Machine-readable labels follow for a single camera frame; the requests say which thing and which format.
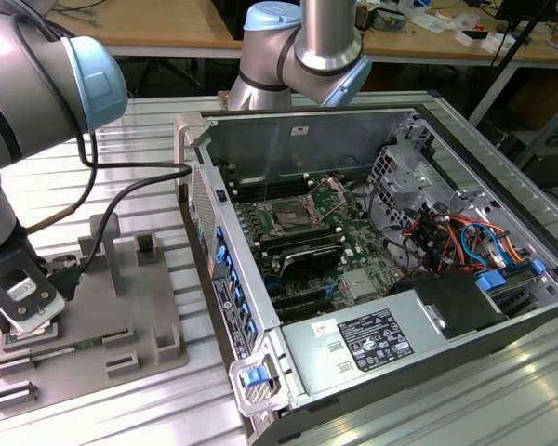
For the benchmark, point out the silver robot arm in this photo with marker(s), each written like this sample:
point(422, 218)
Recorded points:
point(28, 93)

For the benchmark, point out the black RAM slot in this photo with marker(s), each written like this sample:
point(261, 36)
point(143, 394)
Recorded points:
point(307, 246)
point(297, 237)
point(274, 195)
point(269, 185)

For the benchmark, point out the CPU socket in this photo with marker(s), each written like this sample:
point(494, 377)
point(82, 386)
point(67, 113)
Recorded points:
point(289, 217)

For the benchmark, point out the black expansion slot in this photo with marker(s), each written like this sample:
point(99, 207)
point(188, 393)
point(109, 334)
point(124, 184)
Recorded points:
point(307, 312)
point(302, 297)

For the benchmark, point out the green RAM stick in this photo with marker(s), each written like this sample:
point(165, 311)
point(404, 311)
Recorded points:
point(70, 348)

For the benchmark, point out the grey parts rack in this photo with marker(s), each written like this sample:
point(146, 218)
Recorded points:
point(121, 320)

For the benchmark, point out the thin locking lever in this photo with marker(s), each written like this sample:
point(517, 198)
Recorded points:
point(265, 190)

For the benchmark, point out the blue case latch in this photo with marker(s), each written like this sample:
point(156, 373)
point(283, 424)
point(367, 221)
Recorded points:
point(253, 376)

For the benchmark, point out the wooden desk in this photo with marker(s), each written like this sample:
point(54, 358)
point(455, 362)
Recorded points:
point(167, 28)

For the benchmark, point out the black graphics card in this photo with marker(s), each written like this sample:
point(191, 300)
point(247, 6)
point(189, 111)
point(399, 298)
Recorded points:
point(309, 260)

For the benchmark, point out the open PC case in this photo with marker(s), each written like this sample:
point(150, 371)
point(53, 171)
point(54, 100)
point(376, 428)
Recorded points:
point(307, 144)

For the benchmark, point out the silver power supply unit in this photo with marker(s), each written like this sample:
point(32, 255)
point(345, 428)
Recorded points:
point(316, 362)

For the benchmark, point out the green motherboard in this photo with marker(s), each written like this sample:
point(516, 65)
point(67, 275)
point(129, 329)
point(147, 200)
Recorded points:
point(353, 232)

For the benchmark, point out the silver chipset heatsink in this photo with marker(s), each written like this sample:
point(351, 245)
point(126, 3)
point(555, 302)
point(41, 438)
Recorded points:
point(359, 283)

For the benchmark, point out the silver perforated drive cage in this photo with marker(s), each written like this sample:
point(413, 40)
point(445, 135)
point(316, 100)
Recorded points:
point(400, 176)

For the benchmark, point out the black plastic air shroud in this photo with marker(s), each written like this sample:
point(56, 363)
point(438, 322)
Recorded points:
point(460, 302)

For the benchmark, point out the small blue plastic clip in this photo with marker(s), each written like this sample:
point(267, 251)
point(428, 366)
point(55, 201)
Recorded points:
point(538, 268)

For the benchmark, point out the small white box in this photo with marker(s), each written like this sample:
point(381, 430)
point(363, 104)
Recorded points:
point(497, 43)

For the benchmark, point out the black computer tower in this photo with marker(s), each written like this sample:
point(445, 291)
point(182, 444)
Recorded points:
point(553, 162)

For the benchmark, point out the black monitor with stand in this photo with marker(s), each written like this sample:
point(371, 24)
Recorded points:
point(525, 9)

